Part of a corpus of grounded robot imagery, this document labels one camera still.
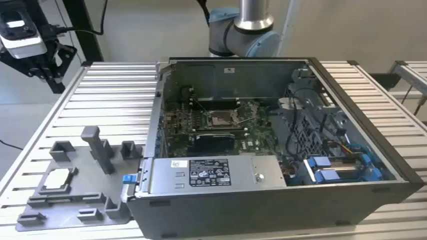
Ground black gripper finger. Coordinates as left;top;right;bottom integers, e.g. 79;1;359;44
46;43;79;95
0;52;51;81

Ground silver CPU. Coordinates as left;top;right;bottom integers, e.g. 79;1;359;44
44;169;74;190

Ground black RAM slot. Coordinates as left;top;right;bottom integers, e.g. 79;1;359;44
194;127;247;134
190;97;242;105

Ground CPU socket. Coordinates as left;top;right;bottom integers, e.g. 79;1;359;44
206;109;241;128

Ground thin metal locking lever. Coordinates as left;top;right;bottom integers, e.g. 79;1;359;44
195;98;210;113

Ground metal socket cover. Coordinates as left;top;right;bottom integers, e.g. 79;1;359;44
233;101;261;126

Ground silver power supply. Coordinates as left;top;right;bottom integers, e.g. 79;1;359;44
148;156;289;195

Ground grey parts rack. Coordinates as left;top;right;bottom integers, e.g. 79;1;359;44
15;125;146;232

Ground green motherboard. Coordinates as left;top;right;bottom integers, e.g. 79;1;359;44
159;99;286;161

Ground grey plastic drive cage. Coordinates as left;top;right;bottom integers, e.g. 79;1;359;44
269;82;351;161

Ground black PC case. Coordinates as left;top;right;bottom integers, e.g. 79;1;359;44
126;56;425;240

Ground hard disk in blue carrier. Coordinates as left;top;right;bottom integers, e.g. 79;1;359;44
315;167;383;182
306;154;373;169

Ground aluminium slat side table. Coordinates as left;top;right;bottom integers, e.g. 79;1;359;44
389;59;427;101

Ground black frame post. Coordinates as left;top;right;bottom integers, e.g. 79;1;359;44
62;0;106;63

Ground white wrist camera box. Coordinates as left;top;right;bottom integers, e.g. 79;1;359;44
0;12;48;60

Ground black camera cable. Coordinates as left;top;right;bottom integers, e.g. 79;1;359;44
48;0;110;36

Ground black floor cable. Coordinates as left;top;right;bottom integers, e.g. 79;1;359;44
0;139;23;151

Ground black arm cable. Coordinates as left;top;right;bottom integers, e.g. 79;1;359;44
197;0;213;27

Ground silver metal bracket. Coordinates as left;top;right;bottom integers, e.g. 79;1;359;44
277;97;298;111

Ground black wire in case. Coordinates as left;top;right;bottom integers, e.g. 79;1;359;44
289;87;330;134

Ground orange and yellow wires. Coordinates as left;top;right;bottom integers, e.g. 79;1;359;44
329;141;358;155

